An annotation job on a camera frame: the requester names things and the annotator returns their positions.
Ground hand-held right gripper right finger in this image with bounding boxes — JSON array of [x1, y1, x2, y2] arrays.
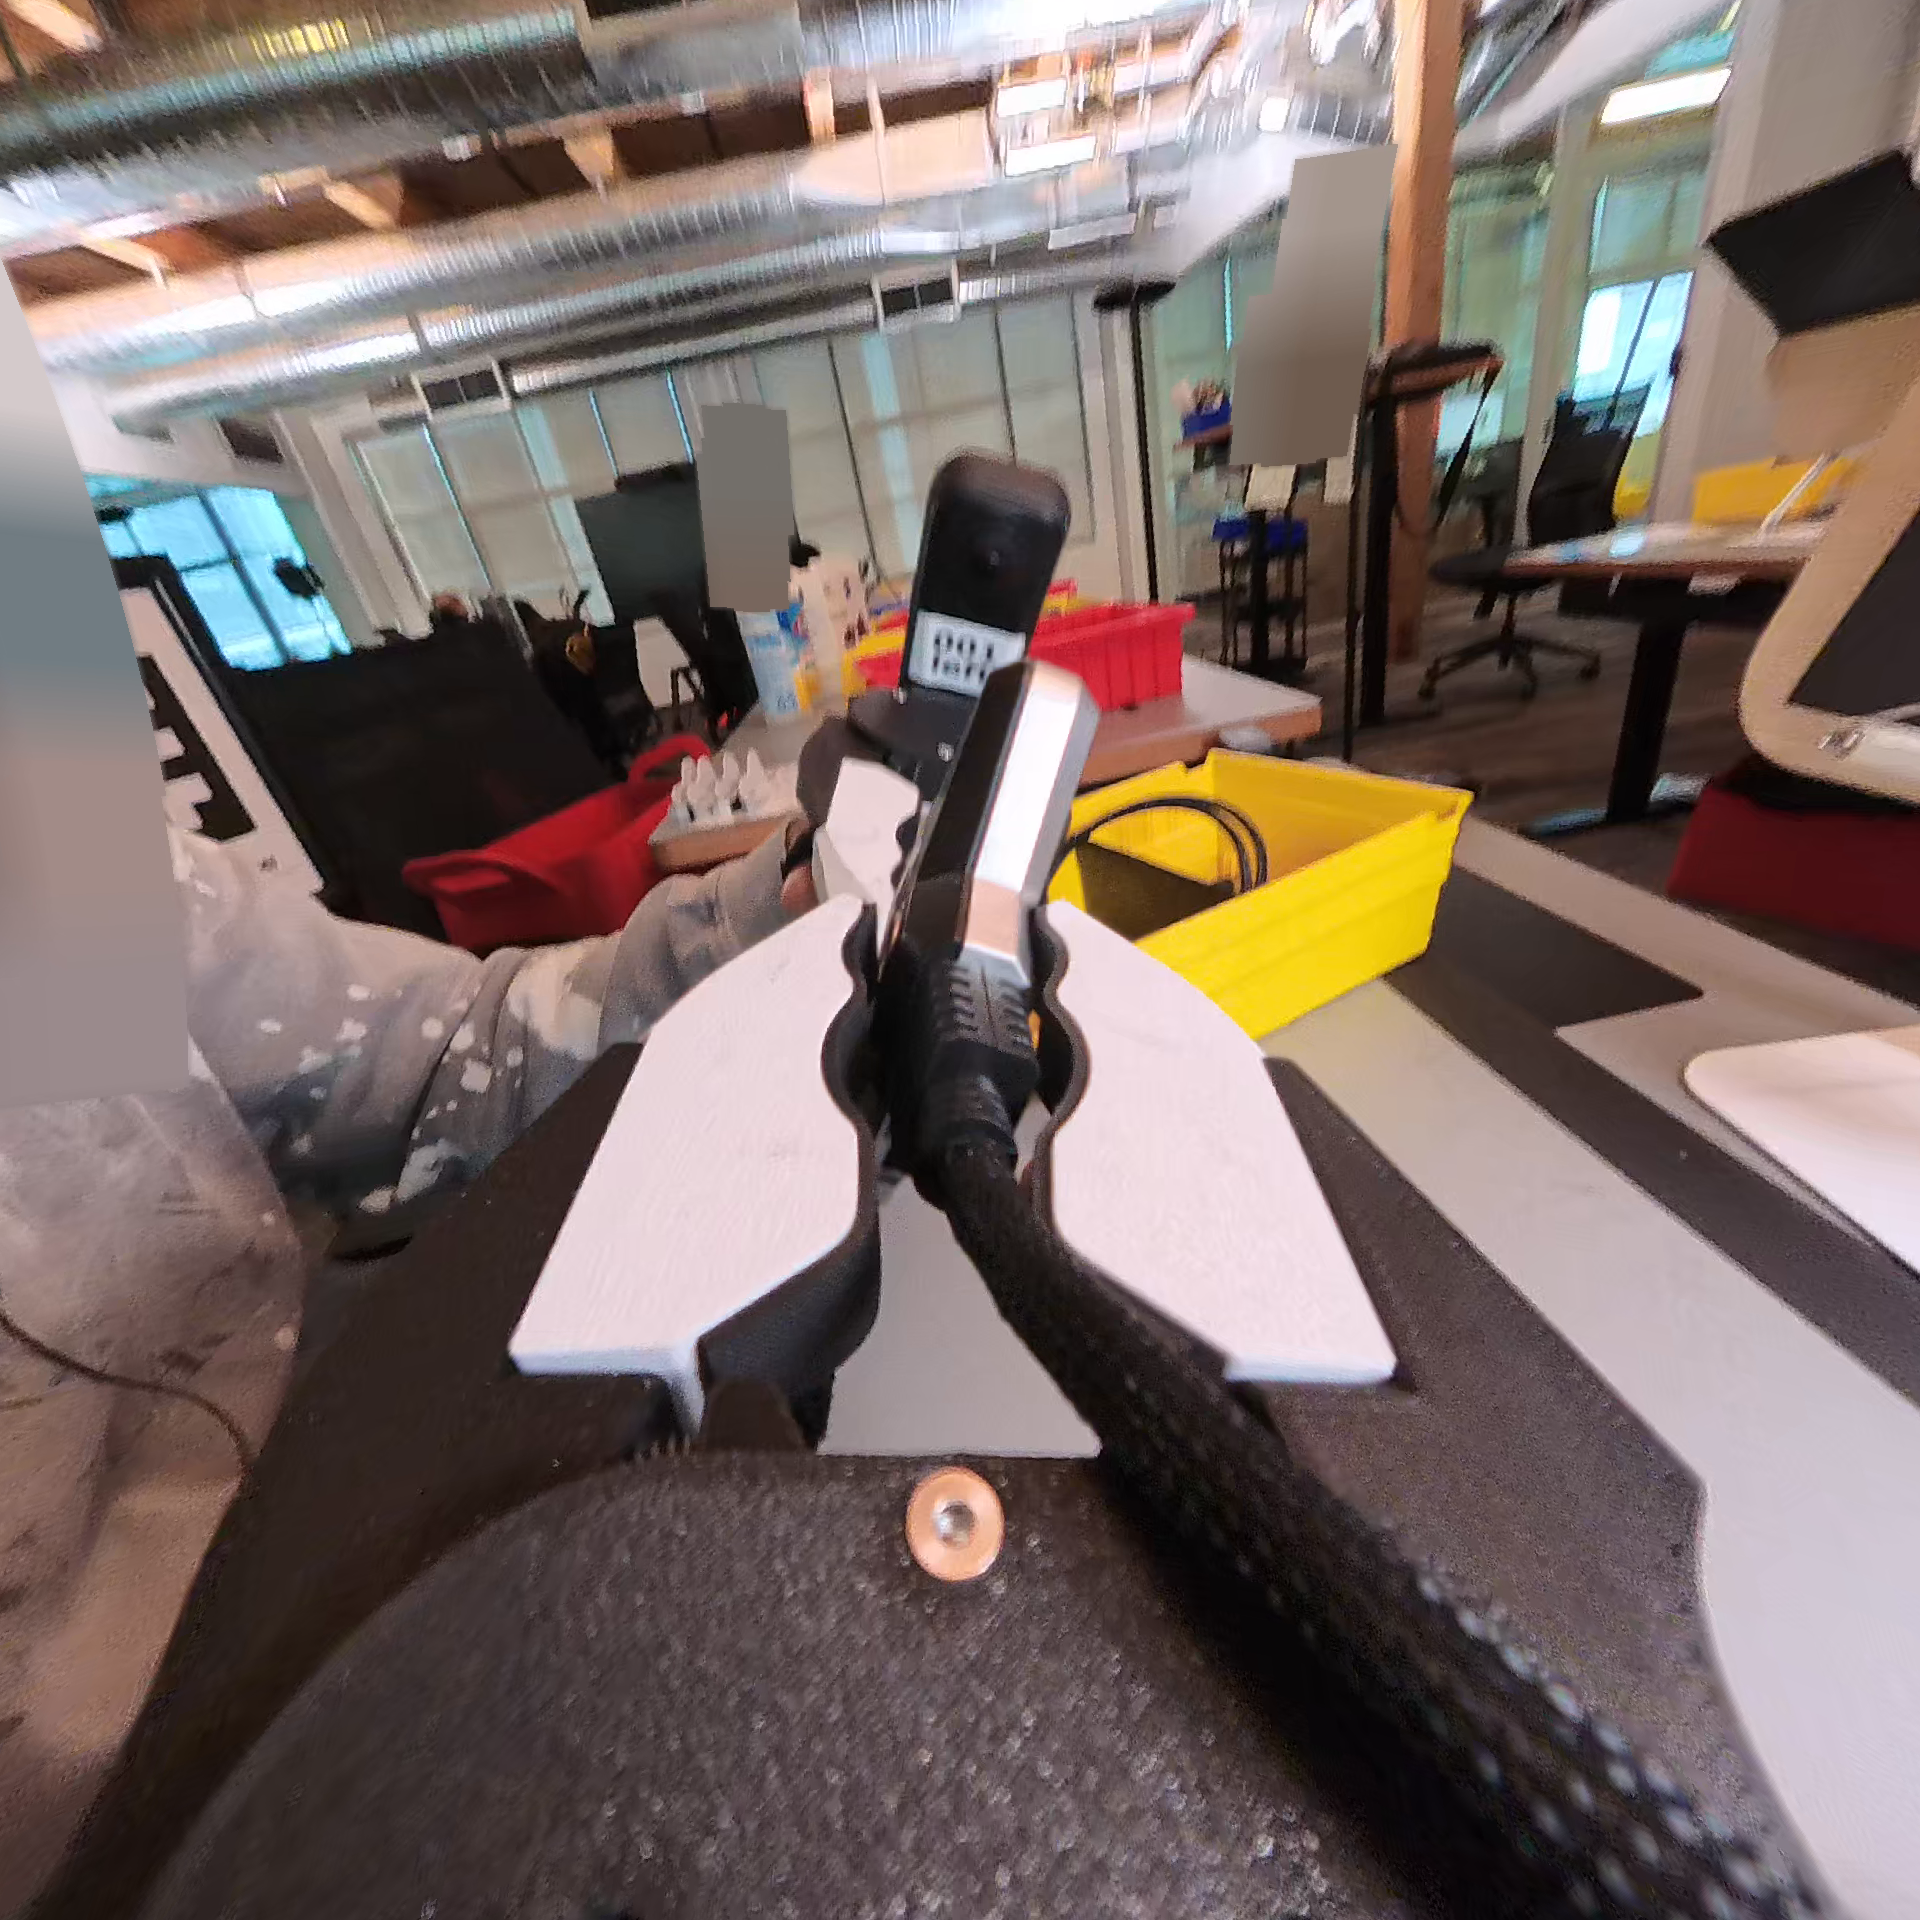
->
[[1031, 904, 1399, 1386]]

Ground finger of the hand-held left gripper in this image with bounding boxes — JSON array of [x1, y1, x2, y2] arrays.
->
[[810, 758, 922, 921]]

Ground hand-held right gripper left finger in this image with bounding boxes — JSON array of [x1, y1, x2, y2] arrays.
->
[[510, 896, 882, 1445]]

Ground silver multiport hub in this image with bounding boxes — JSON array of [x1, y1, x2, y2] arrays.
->
[[878, 661, 1105, 1173]]

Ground yellow storage bin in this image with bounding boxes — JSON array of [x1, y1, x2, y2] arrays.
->
[[1046, 747, 1474, 1041]]

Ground black adapter cable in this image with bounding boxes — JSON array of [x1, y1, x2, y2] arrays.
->
[[1050, 798, 1274, 906]]

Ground black braided hdmi cable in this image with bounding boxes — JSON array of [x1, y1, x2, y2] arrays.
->
[[902, 952, 1825, 1920]]

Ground person's left forearm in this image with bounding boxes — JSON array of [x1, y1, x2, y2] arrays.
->
[[188, 832, 798, 1221]]

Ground row of small white bottles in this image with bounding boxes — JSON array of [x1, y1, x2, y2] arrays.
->
[[668, 750, 801, 830]]

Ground red ribbed bin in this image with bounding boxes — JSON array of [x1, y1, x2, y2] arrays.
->
[[856, 576, 1199, 712]]

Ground white cardboard box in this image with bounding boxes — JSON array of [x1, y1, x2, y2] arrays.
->
[[801, 562, 859, 696]]

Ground white wipes canister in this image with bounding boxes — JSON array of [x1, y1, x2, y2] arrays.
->
[[736, 608, 808, 726]]

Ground black television screen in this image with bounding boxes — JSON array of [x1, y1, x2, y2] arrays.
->
[[577, 472, 706, 624]]

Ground black standing desk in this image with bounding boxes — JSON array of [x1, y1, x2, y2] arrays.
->
[[1178, 343, 1504, 761]]

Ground black panel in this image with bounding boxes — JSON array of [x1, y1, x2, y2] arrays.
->
[[224, 623, 619, 921]]

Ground black office chair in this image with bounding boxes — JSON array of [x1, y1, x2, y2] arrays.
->
[[1418, 386, 1654, 705]]

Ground wooden desk black legs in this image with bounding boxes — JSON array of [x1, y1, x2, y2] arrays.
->
[[1500, 518, 1843, 837]]

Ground red storage bin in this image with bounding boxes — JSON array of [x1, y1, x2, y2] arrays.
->
[[1668, 774, 1920, 952]]

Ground black framed tag sign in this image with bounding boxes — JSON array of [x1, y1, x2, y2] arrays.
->
[[112, 555, 328, 904]]

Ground small yellow bin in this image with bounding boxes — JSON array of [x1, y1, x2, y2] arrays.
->
[[1696, 457, 1857, 529]]

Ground red tub with handles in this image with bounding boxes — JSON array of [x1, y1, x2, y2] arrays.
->
[[403, 736, 718, 959]]

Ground wooden post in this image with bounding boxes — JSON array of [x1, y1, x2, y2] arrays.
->
[[1382, 0, 1468, 663]]

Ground silver air duct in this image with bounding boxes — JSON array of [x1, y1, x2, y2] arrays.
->
[[23, 136, 1143, 430]]

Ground thin black lapel wire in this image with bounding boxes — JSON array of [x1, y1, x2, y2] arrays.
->
[[0, 1305, 254, 1479]]

